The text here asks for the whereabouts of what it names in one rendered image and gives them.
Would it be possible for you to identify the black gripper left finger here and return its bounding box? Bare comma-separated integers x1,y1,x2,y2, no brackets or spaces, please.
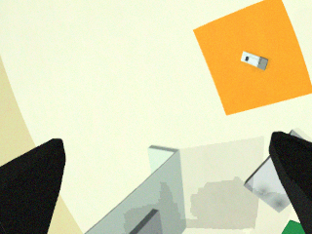
0,137,66,234

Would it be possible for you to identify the orange flat square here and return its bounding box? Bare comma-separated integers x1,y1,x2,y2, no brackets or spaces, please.
192,0,312,116

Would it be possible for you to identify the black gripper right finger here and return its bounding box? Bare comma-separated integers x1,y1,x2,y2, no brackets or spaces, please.
268,132,312,234

